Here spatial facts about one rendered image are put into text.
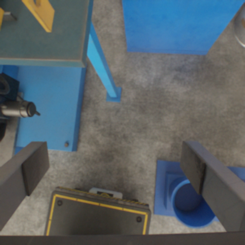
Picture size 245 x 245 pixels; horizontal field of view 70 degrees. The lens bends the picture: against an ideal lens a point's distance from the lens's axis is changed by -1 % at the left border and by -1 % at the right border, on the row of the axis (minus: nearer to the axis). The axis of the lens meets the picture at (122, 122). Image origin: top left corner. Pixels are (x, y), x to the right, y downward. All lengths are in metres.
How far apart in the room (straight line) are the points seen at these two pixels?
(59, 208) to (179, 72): 1.46
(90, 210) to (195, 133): 1.03
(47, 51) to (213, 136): 1.42
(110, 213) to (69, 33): 1.09
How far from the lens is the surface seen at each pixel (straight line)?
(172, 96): 1.64
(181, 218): 1.31
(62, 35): 0.64
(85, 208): 1.35
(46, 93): 1.70
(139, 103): 1.59
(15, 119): 1.76
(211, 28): 1.54
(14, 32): 0.72
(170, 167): 1.57
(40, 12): 0.49
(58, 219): 1.44
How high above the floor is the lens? 1.55
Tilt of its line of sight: 81 degrees down
